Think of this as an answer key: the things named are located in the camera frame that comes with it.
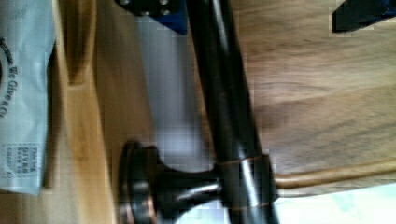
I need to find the bamboo drawer box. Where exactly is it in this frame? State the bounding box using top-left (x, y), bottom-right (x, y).
top-left (0, 0), bottom-right (219, 224)

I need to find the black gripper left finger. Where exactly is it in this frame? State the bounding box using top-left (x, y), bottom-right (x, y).
top-left (114, 0), bottom-right (188, 35)

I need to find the white printed packet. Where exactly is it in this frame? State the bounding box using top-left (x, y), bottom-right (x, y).
top-left (0, 0), bottom-right (55, 196)

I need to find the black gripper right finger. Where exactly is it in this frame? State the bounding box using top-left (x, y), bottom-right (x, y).
top-left (332, 0), bottom-right (396, 33)

